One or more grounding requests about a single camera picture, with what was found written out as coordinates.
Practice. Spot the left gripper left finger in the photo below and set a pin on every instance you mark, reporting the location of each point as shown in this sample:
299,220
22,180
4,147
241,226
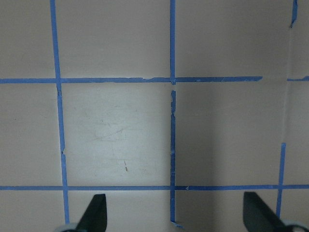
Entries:
94,218

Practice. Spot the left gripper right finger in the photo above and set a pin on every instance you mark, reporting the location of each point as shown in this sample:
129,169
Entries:
258,217

